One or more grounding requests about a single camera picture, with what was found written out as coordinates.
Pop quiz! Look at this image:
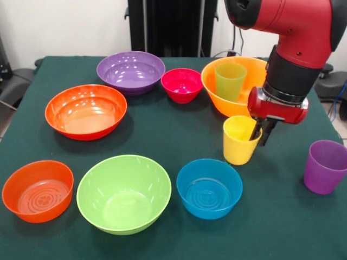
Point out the green bowl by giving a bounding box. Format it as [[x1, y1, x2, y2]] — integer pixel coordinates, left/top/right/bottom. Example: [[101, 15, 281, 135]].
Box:
[[76, 154, 172, 236]]

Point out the small orange bowl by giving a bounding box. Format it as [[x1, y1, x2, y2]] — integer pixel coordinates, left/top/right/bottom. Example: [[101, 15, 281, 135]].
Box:
[[2, 160, 74, 224]]

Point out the green cup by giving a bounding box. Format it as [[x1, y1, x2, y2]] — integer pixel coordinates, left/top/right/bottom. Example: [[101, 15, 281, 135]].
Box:
[[215, 62, 248, 103]]

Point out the blue bowl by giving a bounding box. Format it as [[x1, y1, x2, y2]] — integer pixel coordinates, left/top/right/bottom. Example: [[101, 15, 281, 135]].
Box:
[[176, 158, 243, 220]]

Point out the pink bowl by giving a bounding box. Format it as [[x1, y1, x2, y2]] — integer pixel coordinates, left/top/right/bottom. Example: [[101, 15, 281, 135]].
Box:
[[160, 68, 204, 104]]

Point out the wide red bowl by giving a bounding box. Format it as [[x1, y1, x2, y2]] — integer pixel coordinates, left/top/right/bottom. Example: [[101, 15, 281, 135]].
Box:
[[44, 84, 128, 141]]

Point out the large orange bowl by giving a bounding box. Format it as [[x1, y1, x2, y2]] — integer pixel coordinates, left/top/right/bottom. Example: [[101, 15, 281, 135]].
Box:
[[201, 56, 269, 119]]

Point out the purple cup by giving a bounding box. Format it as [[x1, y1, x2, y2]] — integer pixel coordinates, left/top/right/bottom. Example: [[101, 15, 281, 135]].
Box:
[[303, 139, 347, 195]]

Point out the yellow cup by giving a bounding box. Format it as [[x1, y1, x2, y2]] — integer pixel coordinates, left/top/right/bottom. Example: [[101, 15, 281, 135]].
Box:
[[222, 115, 263, 166]]

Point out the black hanging cable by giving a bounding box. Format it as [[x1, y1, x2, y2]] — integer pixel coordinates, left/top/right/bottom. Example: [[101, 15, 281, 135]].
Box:
[[232, 26, 245, 57]]

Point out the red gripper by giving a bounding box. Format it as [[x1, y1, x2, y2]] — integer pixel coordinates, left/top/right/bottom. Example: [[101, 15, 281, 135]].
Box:
[[247, 86, 310, 147]]

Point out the purple bowl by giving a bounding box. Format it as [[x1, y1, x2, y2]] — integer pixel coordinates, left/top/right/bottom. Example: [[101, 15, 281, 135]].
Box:
[[96, 51, 166, 97]]

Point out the dark green table cloth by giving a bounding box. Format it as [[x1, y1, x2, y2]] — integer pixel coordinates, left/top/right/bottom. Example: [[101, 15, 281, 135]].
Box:
[[0, 55, 347, 260]]

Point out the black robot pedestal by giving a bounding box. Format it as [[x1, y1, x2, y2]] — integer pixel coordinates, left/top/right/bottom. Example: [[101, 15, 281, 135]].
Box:
[[124, 0, 226, 57]]

